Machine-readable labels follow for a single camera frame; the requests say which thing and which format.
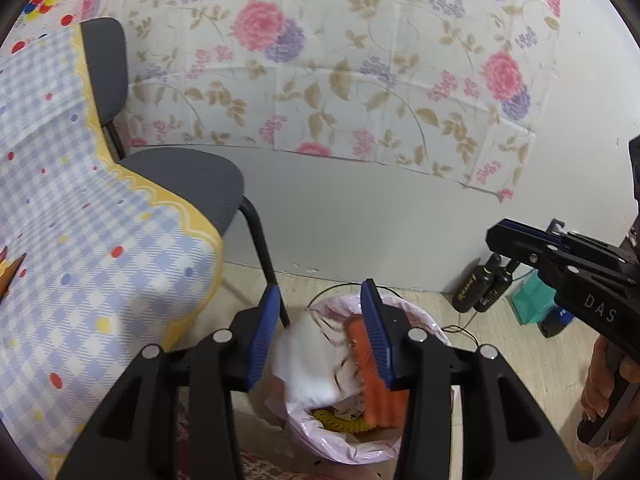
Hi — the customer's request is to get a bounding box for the white foam block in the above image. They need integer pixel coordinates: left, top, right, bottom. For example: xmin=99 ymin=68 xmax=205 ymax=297
xmin=272 ymin=310 xmax=353 ymax=408

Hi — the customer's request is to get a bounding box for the black bottle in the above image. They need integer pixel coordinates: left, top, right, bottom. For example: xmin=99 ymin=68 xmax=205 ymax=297
xmin=452 ymin=253 xmax=502 ymax=312
xmin=474 ymin=260 xmax=518 ymax=313

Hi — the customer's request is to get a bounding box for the grey fabric chair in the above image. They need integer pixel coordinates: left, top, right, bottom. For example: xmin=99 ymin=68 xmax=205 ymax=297
xmin=80 ymin=17 xmax=292 ymax=328

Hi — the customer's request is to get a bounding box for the blue checkered tablecloth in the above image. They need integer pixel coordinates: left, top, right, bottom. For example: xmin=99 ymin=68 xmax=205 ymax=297
xmin=0 ymin=25 xmax=224 ymax=480

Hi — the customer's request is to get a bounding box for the person's right hand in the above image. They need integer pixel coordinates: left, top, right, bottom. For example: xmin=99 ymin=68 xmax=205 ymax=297
xmin=581 ymin=337 xmax=640 ymax=421

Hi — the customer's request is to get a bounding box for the orange carrot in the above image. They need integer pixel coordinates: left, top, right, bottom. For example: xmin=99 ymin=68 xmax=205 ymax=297
xmin=346 ymin=319 xmax=407 ymax=429

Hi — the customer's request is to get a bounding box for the black cable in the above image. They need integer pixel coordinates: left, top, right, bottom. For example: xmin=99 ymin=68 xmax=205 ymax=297
xmin=307 ymin=282 xmax=481 ymax=346

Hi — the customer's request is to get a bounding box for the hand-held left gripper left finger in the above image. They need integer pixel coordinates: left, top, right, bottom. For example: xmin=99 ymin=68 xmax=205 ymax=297
xmin=54 ymin=285 xmax=282 ymax=480

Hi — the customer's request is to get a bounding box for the teal box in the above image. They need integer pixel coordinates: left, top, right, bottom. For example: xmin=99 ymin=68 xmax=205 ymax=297
xmin=510 ymin=275 xmax=556 ymax=325

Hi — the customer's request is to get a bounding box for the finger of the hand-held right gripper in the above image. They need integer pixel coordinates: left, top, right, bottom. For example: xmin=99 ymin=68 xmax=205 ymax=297
xmin=503 ymin=217 xmax=627 ymax=262
xmin=486 ymin=221 xmax=626 ymax=288

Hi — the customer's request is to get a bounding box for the dark blue pouch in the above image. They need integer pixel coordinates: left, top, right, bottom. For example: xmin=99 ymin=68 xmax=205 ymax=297
xmin=540 ymin=307 xmax=576 ymax=338

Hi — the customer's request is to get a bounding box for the floral plastic sheet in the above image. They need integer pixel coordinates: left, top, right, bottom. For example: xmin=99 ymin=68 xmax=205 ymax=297
xmin=65 ymin=0 xmax=561 ymax=203

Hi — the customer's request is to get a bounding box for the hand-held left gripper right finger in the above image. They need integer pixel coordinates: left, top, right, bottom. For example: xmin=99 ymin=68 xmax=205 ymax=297
xmin=360 ymin=279 xmax=566 ymax=480

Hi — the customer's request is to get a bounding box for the bin with pink bag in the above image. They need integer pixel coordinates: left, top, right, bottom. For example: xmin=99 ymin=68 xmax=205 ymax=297
xmin=270 ymin=294 xmax=456 ymax=466

